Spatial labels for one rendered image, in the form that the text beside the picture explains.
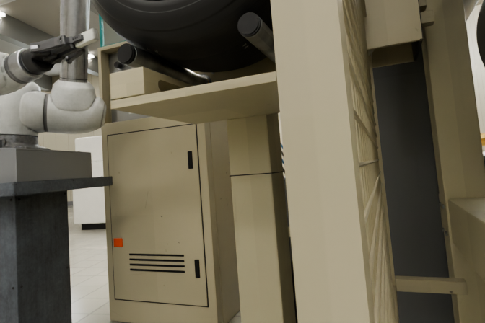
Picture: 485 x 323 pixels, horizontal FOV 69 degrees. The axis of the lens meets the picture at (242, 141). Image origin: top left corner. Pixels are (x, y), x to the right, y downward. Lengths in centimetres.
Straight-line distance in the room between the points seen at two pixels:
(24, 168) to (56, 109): 30
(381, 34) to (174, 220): 107
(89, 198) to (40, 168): 369
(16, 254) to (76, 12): 87
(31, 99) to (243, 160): 86
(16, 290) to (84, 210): 369
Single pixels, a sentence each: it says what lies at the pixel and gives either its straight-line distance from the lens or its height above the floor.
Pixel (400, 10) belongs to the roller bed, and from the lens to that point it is 95.
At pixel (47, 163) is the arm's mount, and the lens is 139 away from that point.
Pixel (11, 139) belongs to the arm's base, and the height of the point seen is 81.
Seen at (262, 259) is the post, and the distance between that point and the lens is 105.
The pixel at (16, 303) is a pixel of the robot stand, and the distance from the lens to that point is 147.
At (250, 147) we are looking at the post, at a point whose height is 70.
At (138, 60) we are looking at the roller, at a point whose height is 89.
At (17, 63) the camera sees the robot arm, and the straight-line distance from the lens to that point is 117.
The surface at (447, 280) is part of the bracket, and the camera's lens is 99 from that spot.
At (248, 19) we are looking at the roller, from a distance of 68.
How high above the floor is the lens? 64
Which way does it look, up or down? 4 degrees up
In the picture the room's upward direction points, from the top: 4 degrees counter-clockwise
